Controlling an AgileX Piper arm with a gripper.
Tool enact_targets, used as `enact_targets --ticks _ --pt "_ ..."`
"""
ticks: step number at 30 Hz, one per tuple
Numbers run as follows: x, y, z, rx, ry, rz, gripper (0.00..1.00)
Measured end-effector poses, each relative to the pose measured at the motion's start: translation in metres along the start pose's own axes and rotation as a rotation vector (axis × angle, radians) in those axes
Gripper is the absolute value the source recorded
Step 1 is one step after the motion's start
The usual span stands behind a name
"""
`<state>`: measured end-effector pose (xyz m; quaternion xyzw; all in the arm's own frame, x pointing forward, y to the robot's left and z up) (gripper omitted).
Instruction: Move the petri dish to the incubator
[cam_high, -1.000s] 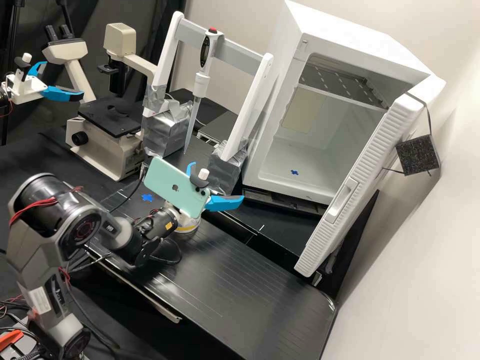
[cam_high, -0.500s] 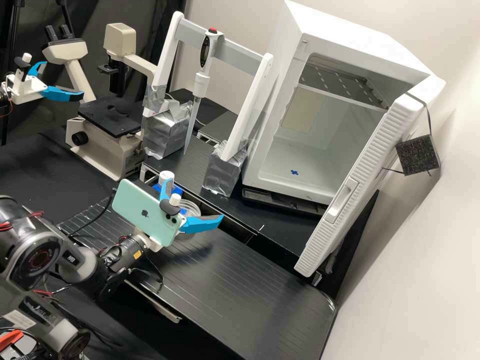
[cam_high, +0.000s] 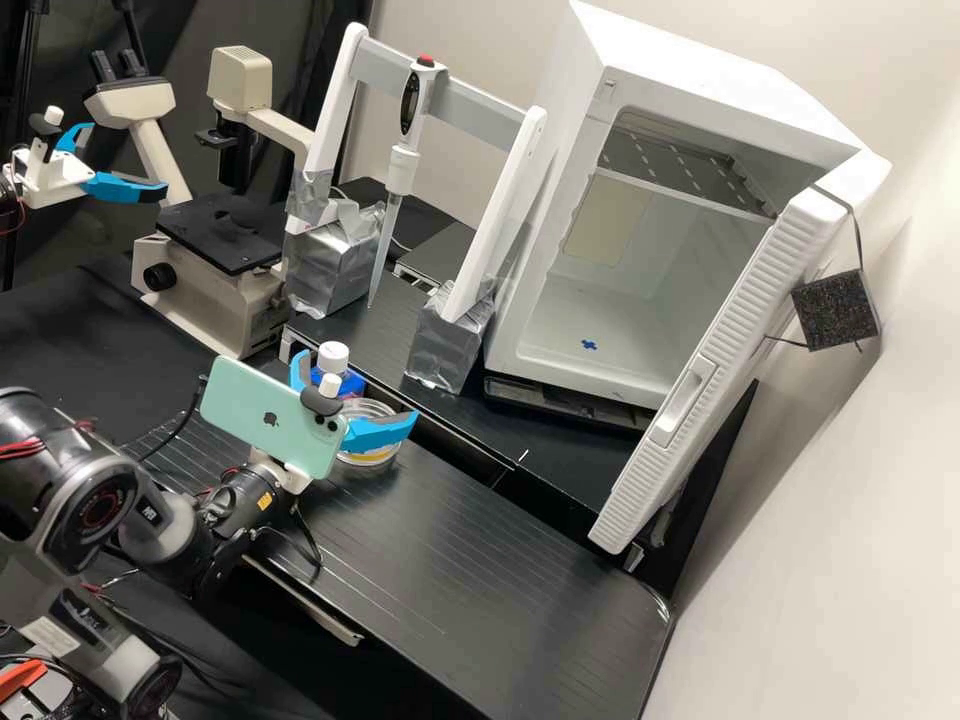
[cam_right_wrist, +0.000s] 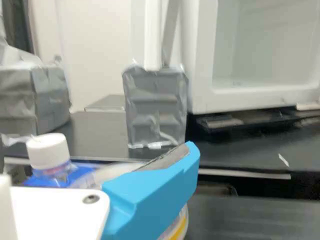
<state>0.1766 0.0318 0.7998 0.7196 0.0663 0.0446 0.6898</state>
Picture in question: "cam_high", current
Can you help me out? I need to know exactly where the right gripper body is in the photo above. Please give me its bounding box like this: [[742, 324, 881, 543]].
[[250, 447, 313, 496]]

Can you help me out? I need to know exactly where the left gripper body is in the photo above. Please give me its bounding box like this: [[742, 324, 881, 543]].
[[10, 139, 96, 211]]

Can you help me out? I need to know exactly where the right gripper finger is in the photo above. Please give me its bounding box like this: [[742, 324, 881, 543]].
[[289, 348, 324, 393], [336, 408, 421, 459]]

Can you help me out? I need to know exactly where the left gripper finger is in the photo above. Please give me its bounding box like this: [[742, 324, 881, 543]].
[[55, 122, 97, 156], [80, 171, 171, 206]]

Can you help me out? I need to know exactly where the petri dish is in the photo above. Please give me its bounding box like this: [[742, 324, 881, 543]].
[[329, 397, 400, 475]]

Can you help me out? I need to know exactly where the incubator door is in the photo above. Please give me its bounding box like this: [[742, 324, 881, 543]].
[[587, 148, 895, 557]]

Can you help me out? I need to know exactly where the white incubator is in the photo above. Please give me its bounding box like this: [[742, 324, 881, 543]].
[[479, 0, 864, 412]]

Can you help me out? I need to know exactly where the left phone holder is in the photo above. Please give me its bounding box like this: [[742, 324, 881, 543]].
[[28, 105, 67, 165]]

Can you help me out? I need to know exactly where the cream microscope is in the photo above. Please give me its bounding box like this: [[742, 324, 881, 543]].
[[82, 44, 318, 361]]

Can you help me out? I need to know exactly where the white pipette stand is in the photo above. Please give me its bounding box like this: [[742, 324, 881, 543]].
[[282, 21, 550, 397]]

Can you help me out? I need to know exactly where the pipette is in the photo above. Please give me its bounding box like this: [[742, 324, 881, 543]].
[[366, 55, 441, 310]]

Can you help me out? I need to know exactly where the right wrist camera phone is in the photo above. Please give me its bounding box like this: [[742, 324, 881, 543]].
[[198, 353, 352, 482]]

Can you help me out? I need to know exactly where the black cable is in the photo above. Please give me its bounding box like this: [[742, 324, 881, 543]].
[[122, 373, 211, 464], [287, 497, 326, 576]]

